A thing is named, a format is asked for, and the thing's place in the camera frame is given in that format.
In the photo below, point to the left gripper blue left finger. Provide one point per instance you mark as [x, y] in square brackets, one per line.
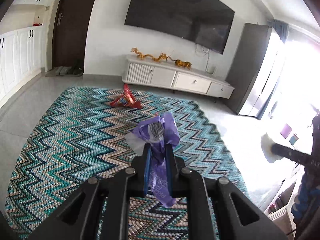
[147, 156]

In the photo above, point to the white wall cupboard unit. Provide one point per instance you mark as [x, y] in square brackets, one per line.
[23, 43]

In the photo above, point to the red snack wrapper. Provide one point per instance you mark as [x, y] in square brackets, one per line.
[126, 99]

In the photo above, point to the black wall television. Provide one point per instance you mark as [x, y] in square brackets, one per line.
[204, 22]

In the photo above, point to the purple snack wrapper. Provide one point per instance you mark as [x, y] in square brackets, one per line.
[157, 131]

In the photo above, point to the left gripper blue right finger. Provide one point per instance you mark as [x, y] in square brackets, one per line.
[170, 164]

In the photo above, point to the golden tiger figurine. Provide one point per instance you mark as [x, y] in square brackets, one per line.
[183, 64]

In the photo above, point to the purple box by window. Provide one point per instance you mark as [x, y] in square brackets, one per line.
[285, 132]

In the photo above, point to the slippers by door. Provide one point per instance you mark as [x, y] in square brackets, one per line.
[76, 70]

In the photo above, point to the teal zigzag woven rug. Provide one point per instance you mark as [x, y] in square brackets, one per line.
[82, 135]

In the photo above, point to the white tv cabinet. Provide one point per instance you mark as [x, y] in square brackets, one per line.
[166, 75]

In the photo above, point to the dark brown entrance door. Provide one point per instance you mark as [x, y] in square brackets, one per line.
[70, 32]

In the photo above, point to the golden dragon figurine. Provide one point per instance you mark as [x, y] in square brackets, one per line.
[142, 56]

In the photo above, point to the grey refrigerator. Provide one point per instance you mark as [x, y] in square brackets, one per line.
[246, 63]

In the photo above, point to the white tissue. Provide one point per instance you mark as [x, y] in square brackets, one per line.
[266, 146]

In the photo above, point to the right blue white gloved hand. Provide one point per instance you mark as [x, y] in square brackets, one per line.
[306, 202]

